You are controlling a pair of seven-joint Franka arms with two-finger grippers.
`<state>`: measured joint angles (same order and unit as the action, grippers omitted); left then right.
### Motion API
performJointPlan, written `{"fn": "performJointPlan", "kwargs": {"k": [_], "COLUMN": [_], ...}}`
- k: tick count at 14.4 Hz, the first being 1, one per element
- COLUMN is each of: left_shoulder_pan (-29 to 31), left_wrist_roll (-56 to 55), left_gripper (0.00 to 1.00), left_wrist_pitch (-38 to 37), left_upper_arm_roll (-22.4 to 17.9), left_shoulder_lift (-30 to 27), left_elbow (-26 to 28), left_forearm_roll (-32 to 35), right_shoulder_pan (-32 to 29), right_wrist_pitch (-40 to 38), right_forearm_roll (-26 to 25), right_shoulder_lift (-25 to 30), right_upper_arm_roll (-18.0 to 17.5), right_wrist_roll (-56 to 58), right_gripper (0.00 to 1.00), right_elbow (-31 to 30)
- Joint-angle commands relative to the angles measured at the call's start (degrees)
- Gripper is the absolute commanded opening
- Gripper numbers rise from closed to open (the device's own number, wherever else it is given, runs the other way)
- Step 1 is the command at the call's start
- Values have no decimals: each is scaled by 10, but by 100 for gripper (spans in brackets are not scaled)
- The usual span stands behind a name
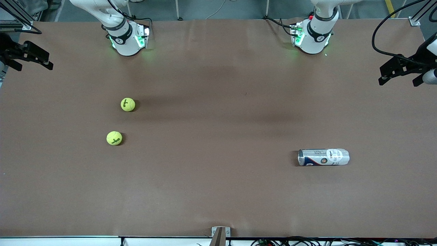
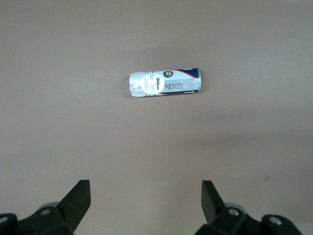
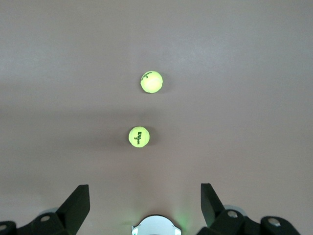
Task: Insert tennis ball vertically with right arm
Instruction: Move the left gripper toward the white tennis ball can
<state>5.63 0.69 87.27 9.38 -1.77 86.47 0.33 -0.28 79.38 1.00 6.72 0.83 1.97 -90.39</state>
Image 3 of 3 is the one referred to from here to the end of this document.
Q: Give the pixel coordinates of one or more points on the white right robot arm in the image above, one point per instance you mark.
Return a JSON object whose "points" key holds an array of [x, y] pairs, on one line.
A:
{"points": [[156, 226]]}

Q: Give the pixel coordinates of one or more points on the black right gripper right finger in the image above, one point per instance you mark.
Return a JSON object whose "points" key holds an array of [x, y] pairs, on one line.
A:
{"points": [[220, 220]]}

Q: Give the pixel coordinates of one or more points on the yellow Wilson tennis ball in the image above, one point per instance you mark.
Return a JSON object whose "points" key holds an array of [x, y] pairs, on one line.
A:
{"points": [[151, 82], [139, 136]]}

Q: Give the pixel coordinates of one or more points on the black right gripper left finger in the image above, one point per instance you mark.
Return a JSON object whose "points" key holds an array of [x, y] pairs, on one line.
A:
{"points": [[71, 213]]}

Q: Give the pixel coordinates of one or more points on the brown table mat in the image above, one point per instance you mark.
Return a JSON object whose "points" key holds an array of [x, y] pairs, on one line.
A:
{"points": [[73, 73]]}

